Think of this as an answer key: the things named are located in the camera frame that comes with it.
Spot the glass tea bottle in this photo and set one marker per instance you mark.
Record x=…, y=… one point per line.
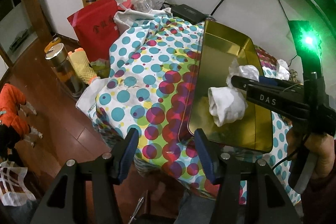
x=59, y=61

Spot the person right hand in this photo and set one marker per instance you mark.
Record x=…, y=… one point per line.
x=322, y=146

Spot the polka dot bed sheet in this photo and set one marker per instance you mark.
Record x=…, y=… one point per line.
x=153, y=71

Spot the clear plastic jar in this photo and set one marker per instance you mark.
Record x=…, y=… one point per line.
x=142, y=5

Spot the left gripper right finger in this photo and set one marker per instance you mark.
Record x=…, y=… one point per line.
x=223, y=170

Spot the white sock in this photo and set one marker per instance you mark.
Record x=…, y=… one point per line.
x=282, y=70
x=246, y=71
x=226, y=105

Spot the red gift bag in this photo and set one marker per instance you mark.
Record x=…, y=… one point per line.
x=95, y=28

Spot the black flat device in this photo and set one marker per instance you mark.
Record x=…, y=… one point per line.
x=188, y=13

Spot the white crumpled sock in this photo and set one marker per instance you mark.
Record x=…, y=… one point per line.
x=246, y=71

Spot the orange toy figure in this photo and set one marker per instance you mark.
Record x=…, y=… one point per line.
x=13, y=127

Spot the woven rope ball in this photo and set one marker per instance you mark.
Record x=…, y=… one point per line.
x=293, y=77

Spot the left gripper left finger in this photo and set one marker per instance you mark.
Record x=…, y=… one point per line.
x=110, y=169

